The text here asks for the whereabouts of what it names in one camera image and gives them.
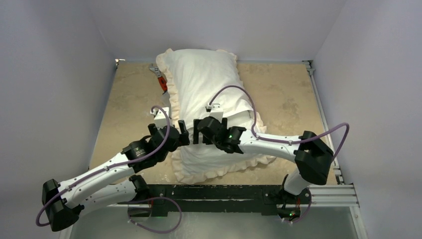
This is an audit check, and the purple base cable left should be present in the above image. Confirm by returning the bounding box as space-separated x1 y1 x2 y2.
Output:
127 194 183 234

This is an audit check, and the aluminium frame rail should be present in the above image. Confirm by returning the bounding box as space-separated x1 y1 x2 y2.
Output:
302 61 359 207

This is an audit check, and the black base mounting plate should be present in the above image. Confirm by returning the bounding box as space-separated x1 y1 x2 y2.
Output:
127 184 311 219

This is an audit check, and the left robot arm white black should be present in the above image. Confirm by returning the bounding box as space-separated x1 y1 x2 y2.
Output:
36 120 190 232

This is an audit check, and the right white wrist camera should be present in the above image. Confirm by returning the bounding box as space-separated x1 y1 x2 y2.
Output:
206 103 223 122

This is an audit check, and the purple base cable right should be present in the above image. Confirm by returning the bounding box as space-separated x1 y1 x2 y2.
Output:
281 192 316 225

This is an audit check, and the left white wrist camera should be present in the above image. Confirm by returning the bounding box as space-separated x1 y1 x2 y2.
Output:
151 107 172 129

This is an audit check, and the red handled adjustable wrench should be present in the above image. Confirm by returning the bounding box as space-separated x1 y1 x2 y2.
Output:
149 63 168 93

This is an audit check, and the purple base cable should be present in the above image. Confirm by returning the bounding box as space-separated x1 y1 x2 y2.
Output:
281 192 316 225
127 194 183 234

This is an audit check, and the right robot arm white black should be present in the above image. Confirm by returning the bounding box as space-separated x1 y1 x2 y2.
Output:
194 117 334 203

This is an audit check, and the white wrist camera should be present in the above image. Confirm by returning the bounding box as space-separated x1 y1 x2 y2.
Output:
206 103 223 122
151 107 172 129

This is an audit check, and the grey pillow with cream ruffle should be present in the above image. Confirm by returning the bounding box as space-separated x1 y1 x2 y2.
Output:
156 49 274 184

